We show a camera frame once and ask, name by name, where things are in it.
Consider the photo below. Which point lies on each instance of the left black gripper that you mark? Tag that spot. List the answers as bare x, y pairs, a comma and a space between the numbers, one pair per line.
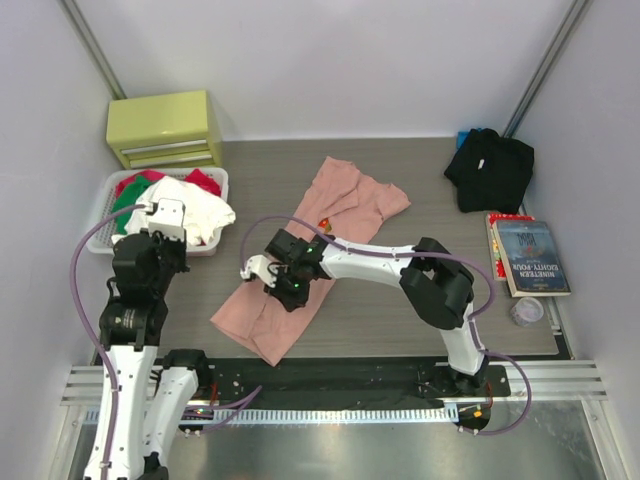
178, 245

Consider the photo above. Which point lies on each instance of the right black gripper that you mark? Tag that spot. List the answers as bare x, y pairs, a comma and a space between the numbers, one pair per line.
290, 301

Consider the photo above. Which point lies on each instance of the white plastic basket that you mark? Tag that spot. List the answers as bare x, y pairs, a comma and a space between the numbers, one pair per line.
101, 243

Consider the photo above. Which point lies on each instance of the pink printed t-shirt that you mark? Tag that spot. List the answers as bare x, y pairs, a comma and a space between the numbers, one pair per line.
355, 206

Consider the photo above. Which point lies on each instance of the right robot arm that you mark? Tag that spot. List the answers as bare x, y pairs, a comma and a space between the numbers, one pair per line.
439, 289

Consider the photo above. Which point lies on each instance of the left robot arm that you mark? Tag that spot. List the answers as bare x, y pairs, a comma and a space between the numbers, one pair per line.
141, 408

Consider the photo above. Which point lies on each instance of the white t-shirt in basket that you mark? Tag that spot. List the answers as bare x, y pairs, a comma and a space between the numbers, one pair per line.
205, 212

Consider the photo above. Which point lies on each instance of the red green garment in basket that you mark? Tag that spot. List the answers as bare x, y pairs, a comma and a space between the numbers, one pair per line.
127, 191

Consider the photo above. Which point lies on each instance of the yellow-green drawer box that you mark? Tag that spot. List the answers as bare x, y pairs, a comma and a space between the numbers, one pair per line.
166, 131

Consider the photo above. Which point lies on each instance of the blue folded garment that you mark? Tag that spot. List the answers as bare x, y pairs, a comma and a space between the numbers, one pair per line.
461, 138

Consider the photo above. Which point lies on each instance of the black folded t-shirt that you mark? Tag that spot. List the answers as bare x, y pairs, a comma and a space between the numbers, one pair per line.
490, 172

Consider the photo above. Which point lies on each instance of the clear plastic cup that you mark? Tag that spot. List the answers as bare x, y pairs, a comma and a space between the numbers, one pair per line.
527, 311

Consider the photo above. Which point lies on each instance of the dark blue book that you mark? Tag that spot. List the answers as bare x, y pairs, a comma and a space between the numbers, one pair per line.
530, 259

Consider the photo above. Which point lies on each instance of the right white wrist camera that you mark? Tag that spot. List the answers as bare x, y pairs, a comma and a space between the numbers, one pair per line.
258, 267

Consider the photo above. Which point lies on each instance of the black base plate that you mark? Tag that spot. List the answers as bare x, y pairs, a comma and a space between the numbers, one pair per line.
411, 395

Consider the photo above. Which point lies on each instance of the slotted cable duct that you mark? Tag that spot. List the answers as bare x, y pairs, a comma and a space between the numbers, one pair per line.
254, 417

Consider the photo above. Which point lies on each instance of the left aluminium corner post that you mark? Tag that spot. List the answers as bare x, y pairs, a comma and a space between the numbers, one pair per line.
92, 47

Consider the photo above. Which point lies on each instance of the aluminium corner post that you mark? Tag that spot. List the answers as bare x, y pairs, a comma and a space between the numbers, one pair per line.
92, 47
559, 41

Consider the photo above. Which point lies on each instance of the aluminium frame rail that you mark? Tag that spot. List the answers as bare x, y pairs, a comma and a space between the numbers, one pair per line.
548, 381

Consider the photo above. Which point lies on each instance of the right aluminium corner post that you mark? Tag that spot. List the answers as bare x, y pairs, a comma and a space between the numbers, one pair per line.
559, 41

